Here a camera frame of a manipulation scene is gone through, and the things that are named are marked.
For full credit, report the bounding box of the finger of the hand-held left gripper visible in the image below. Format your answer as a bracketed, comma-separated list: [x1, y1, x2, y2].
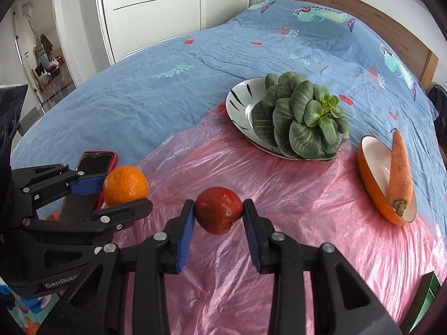
[21, 197, 153, 238]
[12, 163, 109, 205]

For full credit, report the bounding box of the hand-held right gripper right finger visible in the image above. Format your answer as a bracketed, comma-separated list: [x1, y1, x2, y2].
[242, 199, 402, 335]

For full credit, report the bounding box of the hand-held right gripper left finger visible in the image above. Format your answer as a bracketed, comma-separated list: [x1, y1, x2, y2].
[37, 199, 196, 335]

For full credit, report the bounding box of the orange mandarin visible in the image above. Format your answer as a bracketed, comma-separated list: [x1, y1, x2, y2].
[102, 165, 150, 207]

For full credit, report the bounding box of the small red apple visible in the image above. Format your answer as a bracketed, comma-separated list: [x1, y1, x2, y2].
[194, 186, 244, 236]

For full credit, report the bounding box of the green tray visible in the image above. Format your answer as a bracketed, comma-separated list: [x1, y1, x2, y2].
[400, 270, 442, 335]

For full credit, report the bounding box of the person's left hand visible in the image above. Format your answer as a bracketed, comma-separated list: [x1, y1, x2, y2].
[0, 284, 44, 313]

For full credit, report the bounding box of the smartphone with red case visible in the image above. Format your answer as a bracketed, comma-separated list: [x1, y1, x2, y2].
[58, 151, 118, 222]

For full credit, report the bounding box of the pink plastic sheet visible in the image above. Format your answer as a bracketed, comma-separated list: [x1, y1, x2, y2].
[101, 101, 447, 335]

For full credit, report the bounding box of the pile of household bags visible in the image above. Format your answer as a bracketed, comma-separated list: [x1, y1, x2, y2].
[32, 54, 65, 87]

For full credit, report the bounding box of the green bok choy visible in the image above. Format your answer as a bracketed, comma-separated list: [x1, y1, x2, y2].
[251, 71, 350, 159]

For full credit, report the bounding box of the white leaf-patterned plate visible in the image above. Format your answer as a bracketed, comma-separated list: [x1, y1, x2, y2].
[225, 77, 344, 163]

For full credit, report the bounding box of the orange oval dish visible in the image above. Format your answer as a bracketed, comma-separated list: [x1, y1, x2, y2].
[356, 135, 418, 226]

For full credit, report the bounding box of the carrot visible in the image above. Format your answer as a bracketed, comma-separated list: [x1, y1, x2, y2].
[387, 128, 414, 217]

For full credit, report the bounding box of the white wardrobe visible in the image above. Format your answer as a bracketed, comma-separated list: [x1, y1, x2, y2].
[94, 0, 252, 67]

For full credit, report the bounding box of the wooden headboard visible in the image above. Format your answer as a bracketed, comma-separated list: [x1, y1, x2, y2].
[272, 0, 439, 93]

